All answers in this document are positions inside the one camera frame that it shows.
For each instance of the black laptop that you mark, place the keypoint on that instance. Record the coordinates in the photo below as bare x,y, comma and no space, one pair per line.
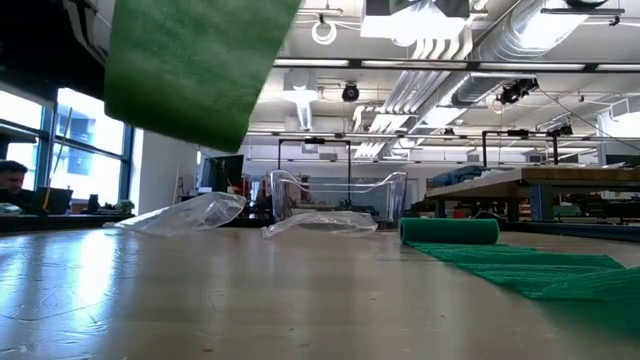
55,200

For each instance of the round black ceiling camera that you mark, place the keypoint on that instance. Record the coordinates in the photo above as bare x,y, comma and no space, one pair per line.
350,93

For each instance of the grass green elastic bandage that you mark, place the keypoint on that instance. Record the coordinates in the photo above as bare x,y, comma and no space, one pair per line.
195,70

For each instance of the teal elastic bandage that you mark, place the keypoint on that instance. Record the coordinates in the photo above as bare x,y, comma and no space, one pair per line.
450,231

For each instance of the black ceiling spotlight cluster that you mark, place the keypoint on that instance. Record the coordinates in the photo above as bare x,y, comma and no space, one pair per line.
515,91

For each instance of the clear plastic bin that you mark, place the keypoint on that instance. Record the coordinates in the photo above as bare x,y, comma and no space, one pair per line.
397,200

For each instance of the white ceiling air unit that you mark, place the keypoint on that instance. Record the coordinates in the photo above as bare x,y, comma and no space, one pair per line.
415,25

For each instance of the blue cloth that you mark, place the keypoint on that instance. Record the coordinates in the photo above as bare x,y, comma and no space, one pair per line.
457,176

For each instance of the wooden workbench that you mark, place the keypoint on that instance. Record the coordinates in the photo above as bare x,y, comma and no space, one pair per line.
575,177

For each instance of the silver ventilation duct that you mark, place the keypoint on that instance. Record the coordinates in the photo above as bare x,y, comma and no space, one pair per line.
530,30

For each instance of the clear plastic bag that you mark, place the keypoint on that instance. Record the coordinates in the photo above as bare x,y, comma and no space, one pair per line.
325,222
190,212

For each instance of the person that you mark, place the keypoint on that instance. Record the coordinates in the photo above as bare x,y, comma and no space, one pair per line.
12,180

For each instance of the black camera rig frame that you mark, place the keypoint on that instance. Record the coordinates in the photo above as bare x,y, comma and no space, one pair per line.
520,133
315,141

